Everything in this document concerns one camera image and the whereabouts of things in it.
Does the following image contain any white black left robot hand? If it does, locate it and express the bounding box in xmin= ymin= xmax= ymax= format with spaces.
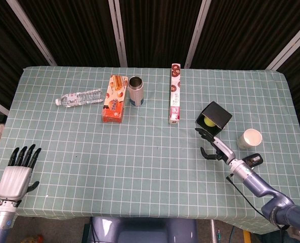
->
xmin=0 ymin=144 xmax=42 ymax=202

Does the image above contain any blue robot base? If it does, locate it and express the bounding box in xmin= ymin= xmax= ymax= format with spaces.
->
xmin=82 ymin=216 xmax=199 ymax=243

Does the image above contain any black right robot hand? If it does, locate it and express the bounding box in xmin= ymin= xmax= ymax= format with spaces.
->
xmin=195 ymin=128 xmax=236 ymax=163

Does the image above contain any black open cardboard box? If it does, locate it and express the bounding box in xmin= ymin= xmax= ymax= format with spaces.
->
xmin=195 ymin=101 xmax=233 ymax=138

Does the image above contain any grey Starbucks steel tumbler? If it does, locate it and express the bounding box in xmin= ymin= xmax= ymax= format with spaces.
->
xmin=128 ymin=76 xmax=144 ymax=107

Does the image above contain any metal table leg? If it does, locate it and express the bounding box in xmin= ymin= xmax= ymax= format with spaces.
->
xmin=209 ymin=219 xmax=218 ymax=243

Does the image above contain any clear plastic water bottle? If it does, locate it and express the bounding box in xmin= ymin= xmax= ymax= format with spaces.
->
xmin=55 ymin=89 xmax=105 ymax=108

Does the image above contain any orange snack carton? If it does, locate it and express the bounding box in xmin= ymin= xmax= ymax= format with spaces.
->
xmin=101 ymin=74 xmax=129 ymax=124

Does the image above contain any thin black cable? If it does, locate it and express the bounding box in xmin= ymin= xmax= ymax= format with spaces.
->
xmin=226 ymin=174 xmax=289 ymax=231

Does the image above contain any white paper cup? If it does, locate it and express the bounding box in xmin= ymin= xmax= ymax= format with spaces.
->
xmin=237 ymin=128 xmax=263 ymax=150

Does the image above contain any long narrow white red box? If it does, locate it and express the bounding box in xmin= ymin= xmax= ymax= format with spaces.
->
xmin=168 ymin=63 xmax=182 ymax=125

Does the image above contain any dark pleated curtain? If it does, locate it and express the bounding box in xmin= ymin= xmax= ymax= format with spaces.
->
xmin=0 ymin=0 xmax=300 ymax=152

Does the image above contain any green checked tablecloth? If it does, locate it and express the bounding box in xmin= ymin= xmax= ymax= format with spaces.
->
xmin=0 ymin=66 xmax=300 ymax=235

